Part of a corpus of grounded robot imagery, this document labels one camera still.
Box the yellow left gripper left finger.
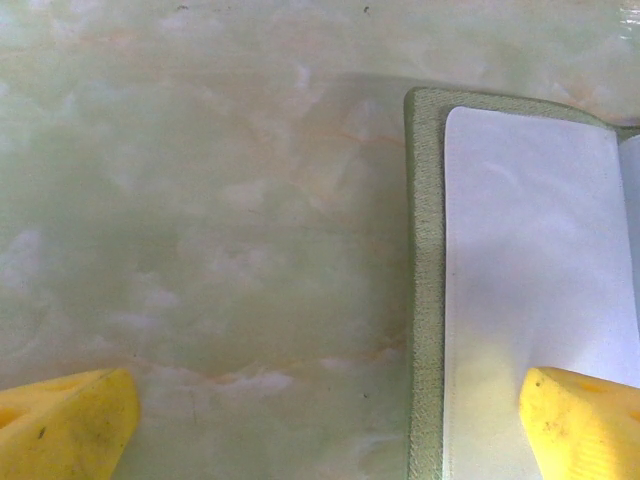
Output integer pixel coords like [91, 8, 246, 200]
[0, 368, 142, 480]

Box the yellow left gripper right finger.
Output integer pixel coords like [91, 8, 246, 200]
[518, 366, 640, 480]

